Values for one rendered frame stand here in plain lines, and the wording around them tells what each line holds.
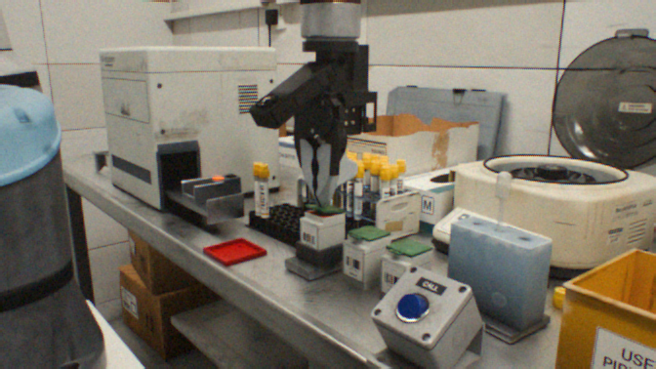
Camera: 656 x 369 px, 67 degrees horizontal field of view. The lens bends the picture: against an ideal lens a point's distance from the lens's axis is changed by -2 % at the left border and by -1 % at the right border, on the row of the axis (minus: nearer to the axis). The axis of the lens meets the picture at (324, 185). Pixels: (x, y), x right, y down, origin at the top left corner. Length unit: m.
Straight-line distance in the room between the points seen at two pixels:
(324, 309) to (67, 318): 0.28
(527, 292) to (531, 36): 0.67
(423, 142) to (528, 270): 0.46
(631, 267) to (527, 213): 0.19
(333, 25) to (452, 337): 0.37
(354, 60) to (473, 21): 0.56
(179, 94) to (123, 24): 1.38
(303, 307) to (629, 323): 0.33
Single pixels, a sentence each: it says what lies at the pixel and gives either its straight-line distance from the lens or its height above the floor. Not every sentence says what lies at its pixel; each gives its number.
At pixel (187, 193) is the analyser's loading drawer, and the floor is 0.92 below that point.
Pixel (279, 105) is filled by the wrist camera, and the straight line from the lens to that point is 0.58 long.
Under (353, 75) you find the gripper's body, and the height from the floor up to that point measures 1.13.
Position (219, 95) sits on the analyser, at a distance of 0.99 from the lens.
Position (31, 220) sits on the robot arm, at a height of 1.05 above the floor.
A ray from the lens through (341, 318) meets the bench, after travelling 0.57.
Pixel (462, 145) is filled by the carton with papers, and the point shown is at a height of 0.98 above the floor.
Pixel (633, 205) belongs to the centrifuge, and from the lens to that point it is 0.77.
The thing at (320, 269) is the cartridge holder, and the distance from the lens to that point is 0.66.
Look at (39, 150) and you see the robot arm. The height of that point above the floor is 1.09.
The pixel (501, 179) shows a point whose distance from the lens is 0.54.
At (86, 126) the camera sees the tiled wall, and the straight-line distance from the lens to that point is 2.27.
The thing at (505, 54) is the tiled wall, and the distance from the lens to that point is 1.13.
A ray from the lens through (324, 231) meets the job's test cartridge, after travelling 0.66.
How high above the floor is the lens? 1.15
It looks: 14 degrees down
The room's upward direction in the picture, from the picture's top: straight up
